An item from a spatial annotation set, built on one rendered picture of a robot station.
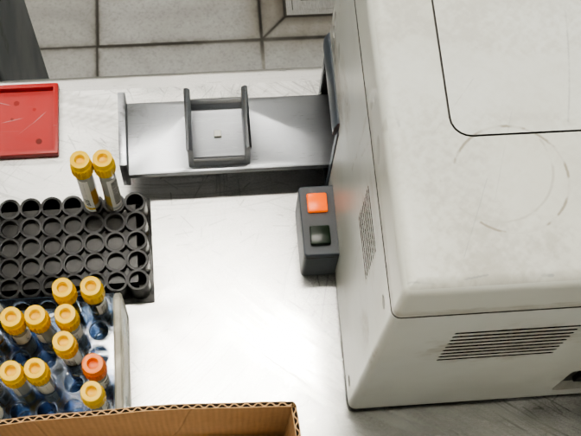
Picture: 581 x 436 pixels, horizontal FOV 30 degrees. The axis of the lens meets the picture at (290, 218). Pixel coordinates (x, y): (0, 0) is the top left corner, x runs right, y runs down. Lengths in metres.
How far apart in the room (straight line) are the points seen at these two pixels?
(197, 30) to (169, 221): 1.14
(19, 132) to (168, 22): 1.10
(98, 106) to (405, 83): 0.40
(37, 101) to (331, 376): 0.35
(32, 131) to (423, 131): 0.44
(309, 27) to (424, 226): 1.45
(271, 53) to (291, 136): 1.10
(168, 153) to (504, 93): 0.35
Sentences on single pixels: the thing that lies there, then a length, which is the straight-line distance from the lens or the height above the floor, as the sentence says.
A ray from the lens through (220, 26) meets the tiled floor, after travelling 2.03.
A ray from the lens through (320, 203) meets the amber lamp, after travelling 0.87.
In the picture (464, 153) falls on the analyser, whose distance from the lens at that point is 0.63.
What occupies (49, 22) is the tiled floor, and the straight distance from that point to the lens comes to 2.06.
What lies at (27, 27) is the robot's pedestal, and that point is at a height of 0.42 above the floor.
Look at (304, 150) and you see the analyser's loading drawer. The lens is 0.90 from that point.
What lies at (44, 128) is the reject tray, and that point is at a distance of 0.96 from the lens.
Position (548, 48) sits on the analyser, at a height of 1.17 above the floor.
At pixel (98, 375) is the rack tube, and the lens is 0.77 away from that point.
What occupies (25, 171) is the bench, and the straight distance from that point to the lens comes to 0.95.
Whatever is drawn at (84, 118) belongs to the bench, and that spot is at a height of 0.87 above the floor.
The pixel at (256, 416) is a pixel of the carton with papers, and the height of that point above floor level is 1.00.
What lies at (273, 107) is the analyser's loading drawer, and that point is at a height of 0.92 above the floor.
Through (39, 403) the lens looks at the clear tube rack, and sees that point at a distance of 0.81.
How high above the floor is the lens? 1.73
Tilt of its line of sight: 68 degrees down
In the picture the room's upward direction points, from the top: 8 degrees clockwise
